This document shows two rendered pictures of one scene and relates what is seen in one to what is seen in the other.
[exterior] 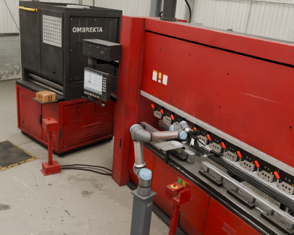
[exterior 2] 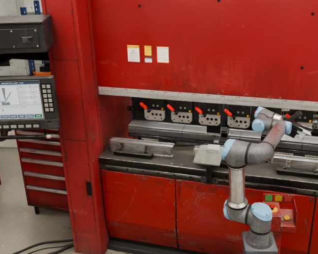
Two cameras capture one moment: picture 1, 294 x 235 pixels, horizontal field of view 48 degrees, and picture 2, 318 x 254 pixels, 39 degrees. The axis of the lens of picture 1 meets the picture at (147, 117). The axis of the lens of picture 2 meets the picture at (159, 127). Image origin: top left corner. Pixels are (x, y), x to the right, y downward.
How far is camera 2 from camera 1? 2.23 m
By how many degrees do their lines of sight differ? 35
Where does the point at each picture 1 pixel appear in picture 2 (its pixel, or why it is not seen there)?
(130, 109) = (94, 125)
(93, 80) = (14, 98)
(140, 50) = (88, 16)
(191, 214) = not seen: hidden behind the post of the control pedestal
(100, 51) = (19, 39)
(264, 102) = not seen: outside the picture
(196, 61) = (236, 8)
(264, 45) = not seen: outside the picture
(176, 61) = (186, 18)
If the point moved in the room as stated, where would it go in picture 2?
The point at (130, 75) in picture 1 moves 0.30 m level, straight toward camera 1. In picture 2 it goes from (85, 66) to (111, 75)
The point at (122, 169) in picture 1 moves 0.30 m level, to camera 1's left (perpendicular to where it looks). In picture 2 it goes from (100, 229) to (66, 245)
